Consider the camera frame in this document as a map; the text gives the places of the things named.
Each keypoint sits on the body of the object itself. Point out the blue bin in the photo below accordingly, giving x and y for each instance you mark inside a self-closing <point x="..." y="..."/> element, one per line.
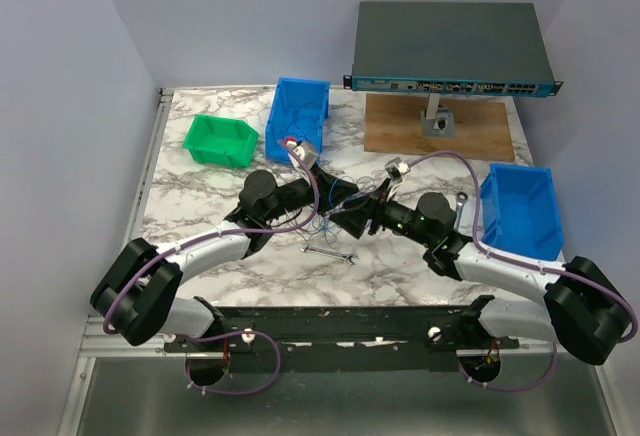
<point x="520" y="212"/>
<point x="299" y="110"/>

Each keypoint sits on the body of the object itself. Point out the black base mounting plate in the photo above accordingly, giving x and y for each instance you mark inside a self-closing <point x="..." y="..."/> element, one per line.
<point x="339" y="339"/>

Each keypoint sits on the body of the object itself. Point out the ratcheting combination wrench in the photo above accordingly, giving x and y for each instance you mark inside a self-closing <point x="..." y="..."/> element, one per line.
<point x="461" y="199"/>

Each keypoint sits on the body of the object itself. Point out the teal network switch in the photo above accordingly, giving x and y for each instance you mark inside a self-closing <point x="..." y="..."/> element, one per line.
<point x="451" y="48"/>

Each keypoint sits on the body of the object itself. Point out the grey metal switch stand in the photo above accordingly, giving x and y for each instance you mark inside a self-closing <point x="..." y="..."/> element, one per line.
<point x="436" y="120"/>

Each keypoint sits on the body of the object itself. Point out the small open-end wrench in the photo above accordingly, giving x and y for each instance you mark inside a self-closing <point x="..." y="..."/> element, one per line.
<point x="349" y="258"/>

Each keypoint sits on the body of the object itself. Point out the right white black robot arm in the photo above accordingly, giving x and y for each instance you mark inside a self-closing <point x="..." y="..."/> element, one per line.
<point x="571" y="304"/>

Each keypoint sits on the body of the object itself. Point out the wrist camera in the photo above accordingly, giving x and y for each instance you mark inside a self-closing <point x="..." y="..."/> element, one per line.
<point x="397" y="169"/>
<point x="301" y="152"/>

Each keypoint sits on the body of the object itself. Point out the green plastic bin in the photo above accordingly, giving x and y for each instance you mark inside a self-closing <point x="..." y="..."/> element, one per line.
<point x="221" y="141"/>

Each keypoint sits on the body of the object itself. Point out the aluminium frame rail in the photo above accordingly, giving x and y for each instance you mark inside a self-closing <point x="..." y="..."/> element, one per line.
<point x="95" y="343"/>

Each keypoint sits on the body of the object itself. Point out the brown wooden board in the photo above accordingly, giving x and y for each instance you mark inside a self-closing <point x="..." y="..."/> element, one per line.
<point x="417" y="125"/>

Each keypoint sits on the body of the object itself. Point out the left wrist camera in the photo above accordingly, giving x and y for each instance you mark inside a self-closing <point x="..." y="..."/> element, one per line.
<point x="301" y="152"/>

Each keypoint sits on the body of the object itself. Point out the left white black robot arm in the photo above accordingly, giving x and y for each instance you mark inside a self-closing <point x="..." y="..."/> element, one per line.
<point x="137" y="298"/>

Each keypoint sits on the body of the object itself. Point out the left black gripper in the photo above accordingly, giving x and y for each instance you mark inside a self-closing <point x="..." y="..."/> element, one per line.
<point x="323" y="184"/>

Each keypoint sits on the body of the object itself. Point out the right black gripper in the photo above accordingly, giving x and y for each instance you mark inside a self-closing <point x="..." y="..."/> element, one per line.
<point x="354" y="219"/>

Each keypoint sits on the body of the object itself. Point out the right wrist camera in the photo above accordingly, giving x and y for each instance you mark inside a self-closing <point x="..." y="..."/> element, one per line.
<point x="397" y="169"/>

